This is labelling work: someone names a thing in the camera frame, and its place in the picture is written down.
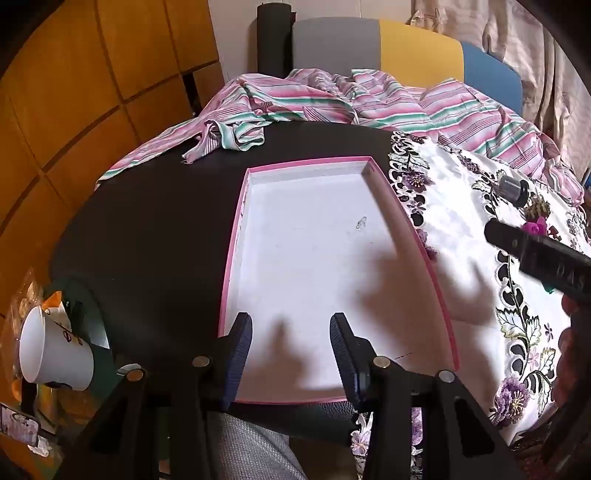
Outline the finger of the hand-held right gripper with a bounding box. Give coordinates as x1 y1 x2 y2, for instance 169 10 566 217
484 218 550 260

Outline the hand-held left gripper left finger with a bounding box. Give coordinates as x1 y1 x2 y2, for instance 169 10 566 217
60 312 254 480

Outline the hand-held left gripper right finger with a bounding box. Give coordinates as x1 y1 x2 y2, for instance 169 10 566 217
329 312 527 480

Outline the pink rimmed white tray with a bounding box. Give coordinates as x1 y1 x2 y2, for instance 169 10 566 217
217 157 460 406

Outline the person's right hand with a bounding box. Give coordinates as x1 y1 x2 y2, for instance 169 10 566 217
556 295 591 398

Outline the black brush with clear cap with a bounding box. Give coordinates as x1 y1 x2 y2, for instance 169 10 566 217
496 174 532 207

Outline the white floral embroidered tablecloth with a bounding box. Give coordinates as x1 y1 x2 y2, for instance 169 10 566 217
348 131 591 480

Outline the person's grey trousered leg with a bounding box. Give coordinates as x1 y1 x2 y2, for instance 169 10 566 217
205 411 308 480

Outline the pink green striped cloth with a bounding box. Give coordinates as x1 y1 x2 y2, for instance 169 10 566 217
95 68 587 204

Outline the white paper cup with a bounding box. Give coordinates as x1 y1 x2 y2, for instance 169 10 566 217
18 305 95 392

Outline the beige patterned curtain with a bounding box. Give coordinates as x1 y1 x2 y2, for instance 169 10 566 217
406 0 591 162

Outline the grey yellow blue chair back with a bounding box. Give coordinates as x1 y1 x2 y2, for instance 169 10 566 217
292 18 523 112

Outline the clear plastic snack bag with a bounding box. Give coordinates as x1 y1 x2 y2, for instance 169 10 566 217
0 268 47 402

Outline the printed photo leaflet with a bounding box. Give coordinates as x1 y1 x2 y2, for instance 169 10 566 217
0 404 40 446

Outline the wooden panelled wardrobe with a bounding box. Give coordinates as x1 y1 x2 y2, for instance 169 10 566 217
0 0 227 462

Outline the black upright post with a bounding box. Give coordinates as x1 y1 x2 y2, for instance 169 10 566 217
256 4 295 77

